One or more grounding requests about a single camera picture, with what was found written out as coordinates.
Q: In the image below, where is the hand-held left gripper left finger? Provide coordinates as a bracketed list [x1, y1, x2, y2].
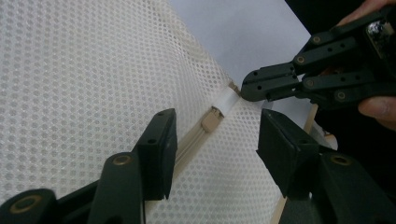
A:
[87, 107, 178, 224]

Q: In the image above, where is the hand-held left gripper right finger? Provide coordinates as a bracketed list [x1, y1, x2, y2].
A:
[255, 108, 396, 224]

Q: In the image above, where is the white mesh laundry bag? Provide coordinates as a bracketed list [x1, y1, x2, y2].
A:
[0, 0, 288, 224]

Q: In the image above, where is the light blue table mat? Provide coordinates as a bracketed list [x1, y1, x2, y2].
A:
[168, 0, 314, 129]

